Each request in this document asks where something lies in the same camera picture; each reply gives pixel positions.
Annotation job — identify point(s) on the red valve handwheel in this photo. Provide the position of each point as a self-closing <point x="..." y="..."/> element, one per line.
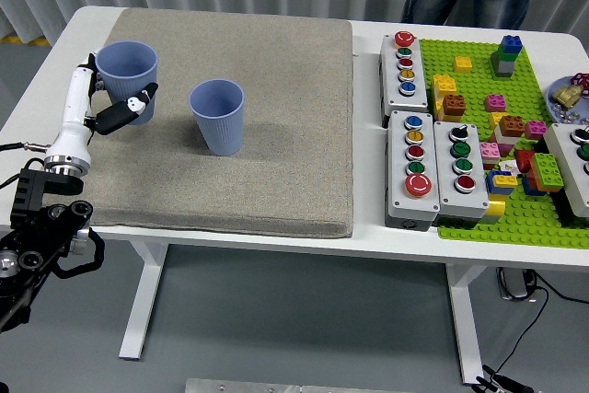
<point x="580" y="80"/>

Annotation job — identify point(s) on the pale blue dish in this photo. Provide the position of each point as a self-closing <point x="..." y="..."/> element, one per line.
<point x="584" y="110"/>

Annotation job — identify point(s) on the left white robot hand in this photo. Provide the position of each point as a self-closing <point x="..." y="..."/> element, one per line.
<point x="76" y="107"/>

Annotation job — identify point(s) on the grey-brown fabric mat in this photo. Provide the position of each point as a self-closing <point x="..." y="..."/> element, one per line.
<point x="276" y="135"/>

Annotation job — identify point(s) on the grey power strip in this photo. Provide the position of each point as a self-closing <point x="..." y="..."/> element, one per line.
<point x="513" y="285"/>

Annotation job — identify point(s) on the white table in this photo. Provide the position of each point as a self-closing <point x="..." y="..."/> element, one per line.
<point x="363" y="135"/>

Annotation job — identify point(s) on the grey toy brick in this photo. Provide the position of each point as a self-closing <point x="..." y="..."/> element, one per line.
<point x="502" y="68"/>

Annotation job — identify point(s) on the blue ribbed plastic cup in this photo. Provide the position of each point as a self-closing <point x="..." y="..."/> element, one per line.
<point x="126" y="66"/>
<point x="221" y="130"/>

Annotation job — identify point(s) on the brass pipe fitting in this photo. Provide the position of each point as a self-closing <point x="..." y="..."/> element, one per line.
<point x="567" y="95"/>

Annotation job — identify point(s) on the yellow toy brick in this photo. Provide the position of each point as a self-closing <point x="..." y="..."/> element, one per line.
<point x="441" y="112"/>
<point x="496" y="208"/>
<point x="495" y="119"/>
<point x="506" y="180"/>
<point x="444" y="84"/>
<point x="463" y="65"/>

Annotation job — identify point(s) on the grey five-button control box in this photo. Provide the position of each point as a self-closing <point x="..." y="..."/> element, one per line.
<point x="393" y="84"/>
<point x="398" y="190"/>

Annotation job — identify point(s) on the large green toy brick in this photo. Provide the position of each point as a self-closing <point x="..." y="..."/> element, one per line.
<point x="547" y="172"/>

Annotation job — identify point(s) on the cream button control box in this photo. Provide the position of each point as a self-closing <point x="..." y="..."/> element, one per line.
<point x="570" y="167"/>

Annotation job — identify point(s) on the white toy brick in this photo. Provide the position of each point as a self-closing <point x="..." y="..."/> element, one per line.
<point x="504" y="140"/>

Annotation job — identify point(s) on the blue toy brick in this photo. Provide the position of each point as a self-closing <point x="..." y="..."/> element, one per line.
<point x="493" y="185"/>
<point x="511" y="43"/>

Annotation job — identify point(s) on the grey box with black selector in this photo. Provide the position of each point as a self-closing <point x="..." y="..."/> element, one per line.
<point x="465" y="203"/>

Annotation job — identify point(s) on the pink toy brick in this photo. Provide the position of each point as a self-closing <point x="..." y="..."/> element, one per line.
<point x="536" y="130"/>
<point x="495" y="103"/>
<point x="489" y="151"/>

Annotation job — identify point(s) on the green studded baseplate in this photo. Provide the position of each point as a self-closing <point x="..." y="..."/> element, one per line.
<point x="474" y="84"/>

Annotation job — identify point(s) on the red toy brick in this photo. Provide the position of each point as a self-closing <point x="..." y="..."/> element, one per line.
<point x="524" y="162"/>

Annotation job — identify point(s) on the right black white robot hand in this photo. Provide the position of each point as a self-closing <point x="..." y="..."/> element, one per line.
<point x="499" y="385"/>

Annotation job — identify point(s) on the brown toy brick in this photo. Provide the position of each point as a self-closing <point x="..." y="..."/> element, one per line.
<point x="454" y="105"/>
<point x="511" y="126"/>

